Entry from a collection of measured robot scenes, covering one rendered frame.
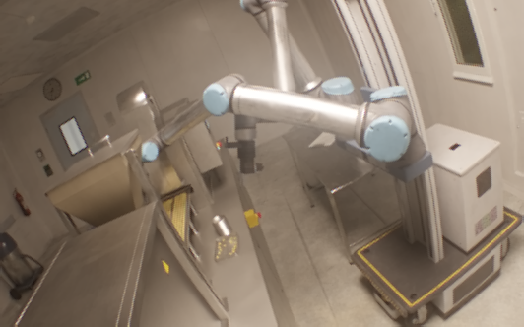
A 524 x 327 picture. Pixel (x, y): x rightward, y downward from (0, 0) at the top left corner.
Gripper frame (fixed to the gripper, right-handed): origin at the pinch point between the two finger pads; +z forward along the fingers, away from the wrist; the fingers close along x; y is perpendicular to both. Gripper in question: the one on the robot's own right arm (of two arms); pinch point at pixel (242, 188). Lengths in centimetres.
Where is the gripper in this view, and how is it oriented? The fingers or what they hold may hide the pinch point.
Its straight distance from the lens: 163.8
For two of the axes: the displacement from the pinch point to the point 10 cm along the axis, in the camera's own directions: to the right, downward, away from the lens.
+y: 9.5, -0.7, 3.2
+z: 0.4, 10.0, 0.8
